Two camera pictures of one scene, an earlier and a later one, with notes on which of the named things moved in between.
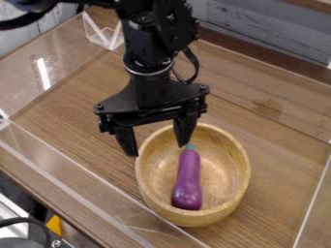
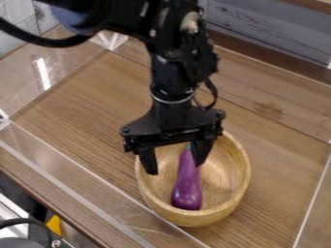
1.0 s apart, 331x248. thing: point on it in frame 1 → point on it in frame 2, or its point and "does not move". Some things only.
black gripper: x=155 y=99 → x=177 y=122
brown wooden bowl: x=226 y=173 does not move
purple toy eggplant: x=188 y=196 does not move
